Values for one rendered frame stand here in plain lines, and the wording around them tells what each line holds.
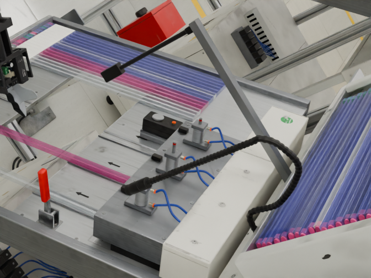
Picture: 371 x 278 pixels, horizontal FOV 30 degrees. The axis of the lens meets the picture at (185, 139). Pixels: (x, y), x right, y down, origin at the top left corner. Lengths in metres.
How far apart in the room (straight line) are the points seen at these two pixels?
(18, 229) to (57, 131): 1.54
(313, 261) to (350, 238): 0.07
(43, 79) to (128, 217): 0.57
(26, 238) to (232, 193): 0.35
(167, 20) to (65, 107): 0.81
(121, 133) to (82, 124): 1.39
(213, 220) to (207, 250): 0.07
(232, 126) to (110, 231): 0.47
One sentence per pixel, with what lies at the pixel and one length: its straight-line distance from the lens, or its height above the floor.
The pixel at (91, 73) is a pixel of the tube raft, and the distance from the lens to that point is 1.61.
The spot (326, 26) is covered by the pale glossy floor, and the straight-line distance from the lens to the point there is 5.03.
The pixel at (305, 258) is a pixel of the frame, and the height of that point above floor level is 1.50.
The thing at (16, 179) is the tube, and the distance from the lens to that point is 1.28.
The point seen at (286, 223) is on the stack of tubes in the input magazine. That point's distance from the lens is 1.01.
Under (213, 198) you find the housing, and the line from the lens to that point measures 1.16.
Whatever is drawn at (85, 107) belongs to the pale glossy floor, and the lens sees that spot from 2.86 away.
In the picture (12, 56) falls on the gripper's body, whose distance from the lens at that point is 1.15.
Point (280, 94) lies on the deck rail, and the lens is 1.62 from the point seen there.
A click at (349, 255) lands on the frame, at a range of 0.89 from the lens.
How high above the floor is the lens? 1.97
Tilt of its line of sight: 37 degrees down
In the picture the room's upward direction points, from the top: 67 degrees clockwise
